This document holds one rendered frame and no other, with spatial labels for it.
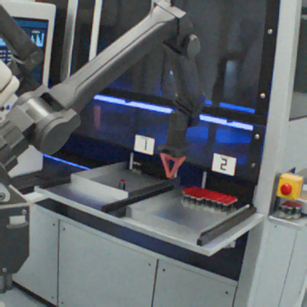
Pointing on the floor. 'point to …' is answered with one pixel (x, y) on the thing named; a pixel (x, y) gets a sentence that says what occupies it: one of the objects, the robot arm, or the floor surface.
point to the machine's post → (271, 149)
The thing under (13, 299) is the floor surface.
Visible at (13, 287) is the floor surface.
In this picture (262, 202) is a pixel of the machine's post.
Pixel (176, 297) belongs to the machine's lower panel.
